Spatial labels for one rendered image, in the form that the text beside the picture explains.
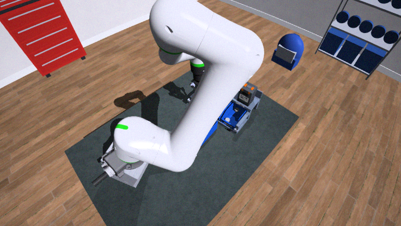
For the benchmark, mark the grey low shelf rack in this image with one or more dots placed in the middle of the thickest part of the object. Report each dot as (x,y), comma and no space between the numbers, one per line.
(244,119)

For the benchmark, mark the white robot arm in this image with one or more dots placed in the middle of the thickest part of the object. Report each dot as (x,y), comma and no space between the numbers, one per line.
(226,54)

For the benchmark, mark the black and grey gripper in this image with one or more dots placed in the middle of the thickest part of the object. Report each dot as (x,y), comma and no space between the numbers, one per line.
(196,79)

